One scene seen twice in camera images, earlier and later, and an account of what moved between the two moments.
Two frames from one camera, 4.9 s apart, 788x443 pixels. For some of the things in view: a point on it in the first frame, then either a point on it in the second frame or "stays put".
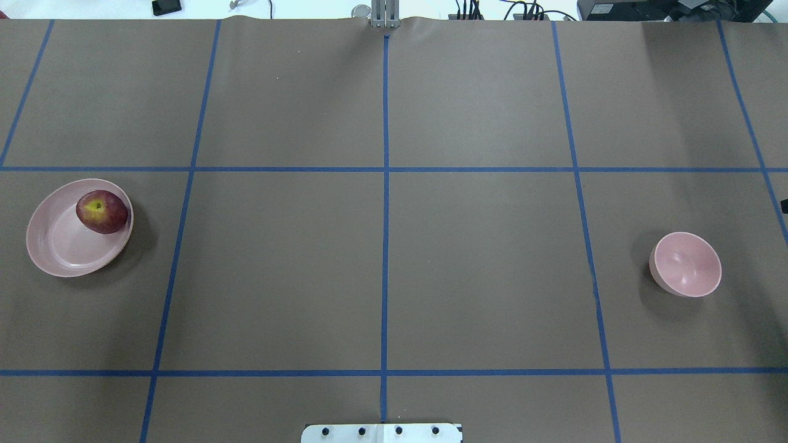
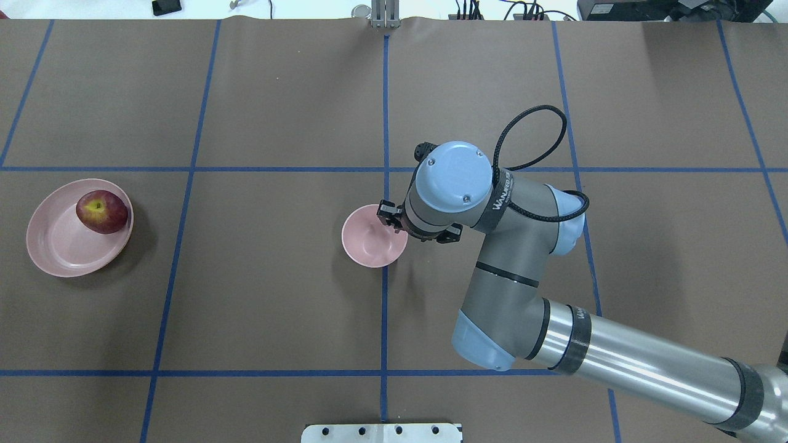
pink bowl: x=684 y=264 -> x=369 y=242
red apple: x=103 y=211 stays put
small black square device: x=160 y=7 stays put
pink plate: x=59 y=244 stays put
